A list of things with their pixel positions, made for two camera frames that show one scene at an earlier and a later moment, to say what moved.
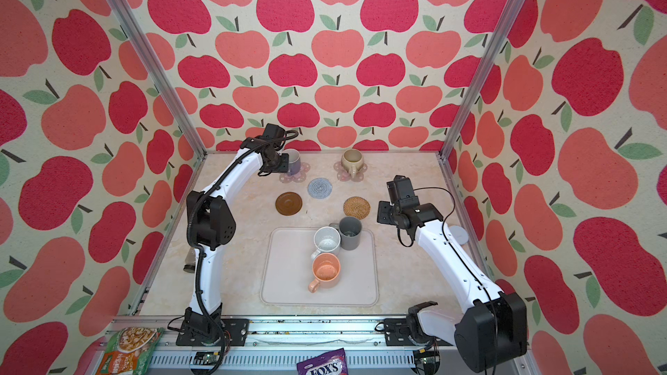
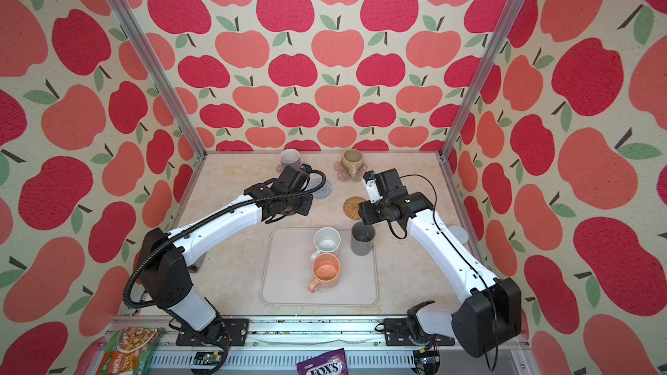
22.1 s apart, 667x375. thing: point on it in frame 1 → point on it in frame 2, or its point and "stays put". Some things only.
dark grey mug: x=350 y=232 → x=362 y=237
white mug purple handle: x=293 y=161 stays put
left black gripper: x=283 y=168 → x=308 y=201
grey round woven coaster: x=320 y=187 stays put
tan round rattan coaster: x=356 y=207 stays put
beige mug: x=352 y=161 stays put
